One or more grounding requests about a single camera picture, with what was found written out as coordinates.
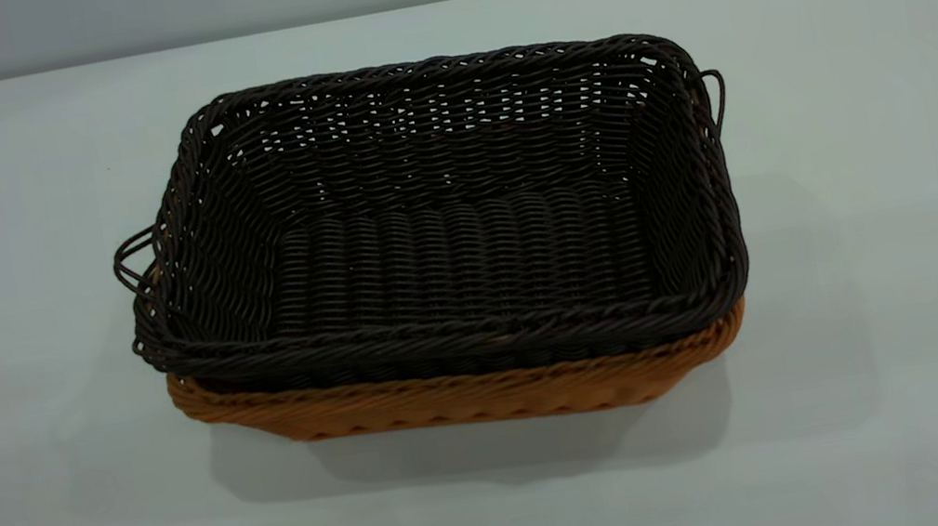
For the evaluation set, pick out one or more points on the orange woven basket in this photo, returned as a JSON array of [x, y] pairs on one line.
[[471, 394]]

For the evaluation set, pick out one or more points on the dark brown woven basket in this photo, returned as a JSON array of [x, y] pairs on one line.
[[449, 257]]

